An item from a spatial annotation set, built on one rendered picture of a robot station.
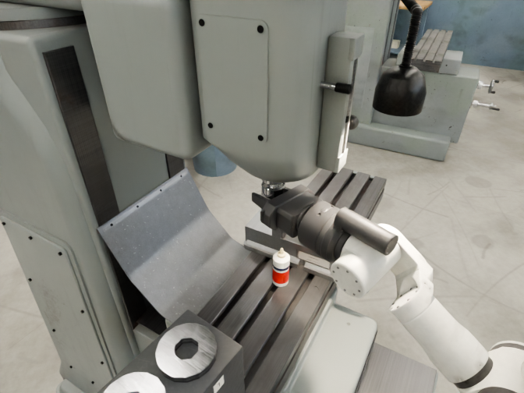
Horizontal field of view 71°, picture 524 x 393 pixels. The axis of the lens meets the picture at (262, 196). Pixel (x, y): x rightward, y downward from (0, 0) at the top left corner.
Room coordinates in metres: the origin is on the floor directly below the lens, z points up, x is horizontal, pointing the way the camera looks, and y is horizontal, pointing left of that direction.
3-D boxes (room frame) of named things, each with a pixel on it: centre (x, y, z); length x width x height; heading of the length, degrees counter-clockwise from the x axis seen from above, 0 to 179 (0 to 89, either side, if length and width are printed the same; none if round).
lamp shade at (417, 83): (0.54, -0.20, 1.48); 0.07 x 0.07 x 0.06
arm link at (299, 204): (0.53, -0.08, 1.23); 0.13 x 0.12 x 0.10; 131
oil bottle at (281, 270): (0.63, -0.05, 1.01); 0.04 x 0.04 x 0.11
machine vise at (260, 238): (0.74, -0.13, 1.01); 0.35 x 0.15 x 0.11; 62
